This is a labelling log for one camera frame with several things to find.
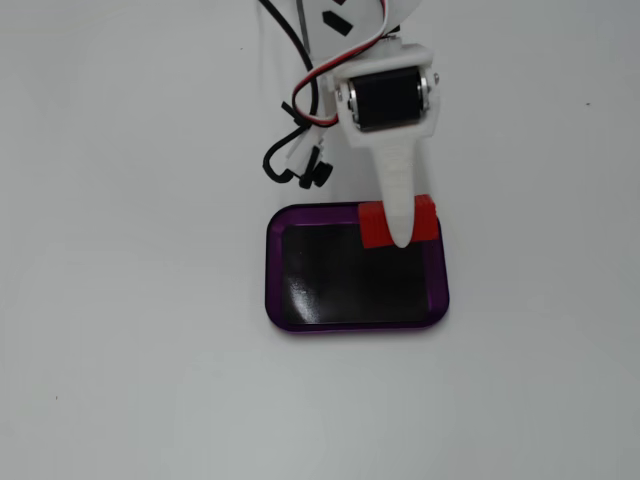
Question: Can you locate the purple tray with black liner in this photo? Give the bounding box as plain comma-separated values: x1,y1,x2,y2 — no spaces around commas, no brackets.
262,202,451,336

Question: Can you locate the red white black servo wire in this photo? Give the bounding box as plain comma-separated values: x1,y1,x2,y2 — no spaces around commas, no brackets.
292,0,394,130

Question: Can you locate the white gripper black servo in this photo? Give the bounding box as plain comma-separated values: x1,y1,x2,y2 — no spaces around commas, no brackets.
332,34,443,250

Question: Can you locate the black cable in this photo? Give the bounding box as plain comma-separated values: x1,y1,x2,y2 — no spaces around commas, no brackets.
257,0,334,190

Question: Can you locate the red perforated block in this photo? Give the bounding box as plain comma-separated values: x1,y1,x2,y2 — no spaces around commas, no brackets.
357,195,438,250

